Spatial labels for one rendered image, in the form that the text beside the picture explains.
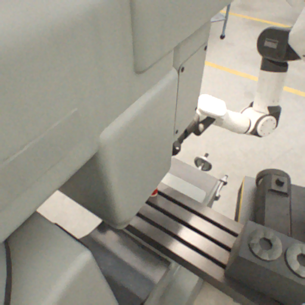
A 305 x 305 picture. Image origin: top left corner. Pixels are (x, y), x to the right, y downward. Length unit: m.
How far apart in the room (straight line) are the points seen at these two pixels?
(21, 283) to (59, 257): 0.04
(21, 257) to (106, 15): 0.26
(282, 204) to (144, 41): 1.35
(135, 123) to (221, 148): 2.19
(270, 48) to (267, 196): 0.85
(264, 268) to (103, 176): 0.57
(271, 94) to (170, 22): 0.70
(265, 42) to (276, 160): 1.73
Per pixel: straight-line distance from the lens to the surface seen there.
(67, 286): 0.31
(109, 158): 0.33
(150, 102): 0.35
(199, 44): 0.51
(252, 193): 1.76
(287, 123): 3.01
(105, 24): 0.26
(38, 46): 0.21
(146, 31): 0.30
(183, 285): 1.66
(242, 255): 0.79
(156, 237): 0.98
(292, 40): 0.87
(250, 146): 2.60
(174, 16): 0.35
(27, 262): 0.32
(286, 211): 1.54
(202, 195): 1.21
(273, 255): 0.81
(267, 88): 0.99
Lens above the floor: 1.80
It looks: 49 degrees down
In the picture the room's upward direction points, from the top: straight up
